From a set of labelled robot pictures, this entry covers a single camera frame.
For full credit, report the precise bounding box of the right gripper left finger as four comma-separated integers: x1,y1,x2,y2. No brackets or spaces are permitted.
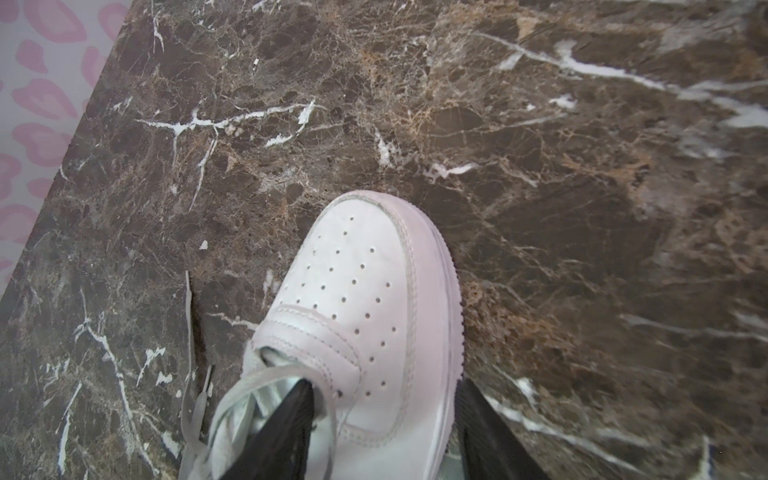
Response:
222,380,314,480

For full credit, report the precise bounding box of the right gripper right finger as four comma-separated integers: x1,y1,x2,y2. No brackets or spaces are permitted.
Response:
455,378,549,480

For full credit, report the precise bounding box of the white sneaker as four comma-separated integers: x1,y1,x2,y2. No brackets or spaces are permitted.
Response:
203,190,466,480

